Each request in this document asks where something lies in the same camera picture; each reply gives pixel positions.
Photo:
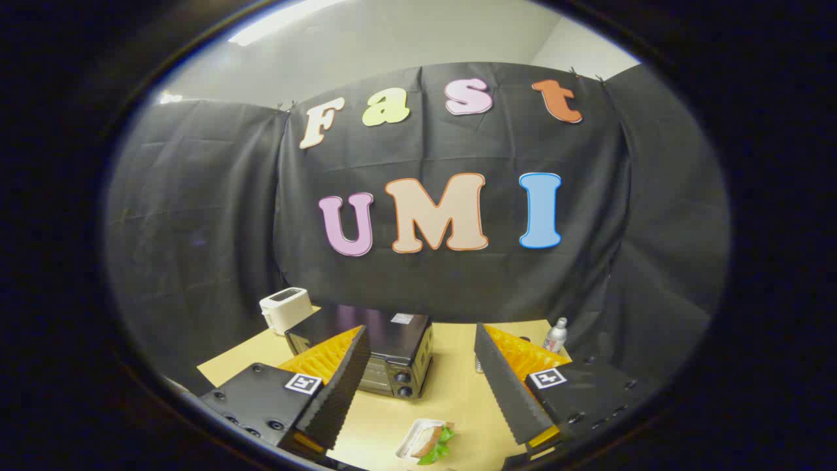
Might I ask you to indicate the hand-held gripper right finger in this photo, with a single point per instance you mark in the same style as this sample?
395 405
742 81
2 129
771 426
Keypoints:
503 386

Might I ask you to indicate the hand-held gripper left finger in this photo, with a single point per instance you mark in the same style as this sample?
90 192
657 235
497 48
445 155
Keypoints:
340 386

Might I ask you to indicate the black toaster oven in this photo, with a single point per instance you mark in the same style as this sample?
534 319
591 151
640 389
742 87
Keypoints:
395 337

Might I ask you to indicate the bread and lettuce sandwich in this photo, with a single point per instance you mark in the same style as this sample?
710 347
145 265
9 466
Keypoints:
431 443

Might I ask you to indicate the white pop-up toaster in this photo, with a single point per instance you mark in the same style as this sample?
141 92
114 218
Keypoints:
285 309

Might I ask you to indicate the silver bottle with pink label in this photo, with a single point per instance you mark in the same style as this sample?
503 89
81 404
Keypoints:
556 336

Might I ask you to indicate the white plastic tray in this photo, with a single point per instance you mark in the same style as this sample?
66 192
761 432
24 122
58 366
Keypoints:
410 439

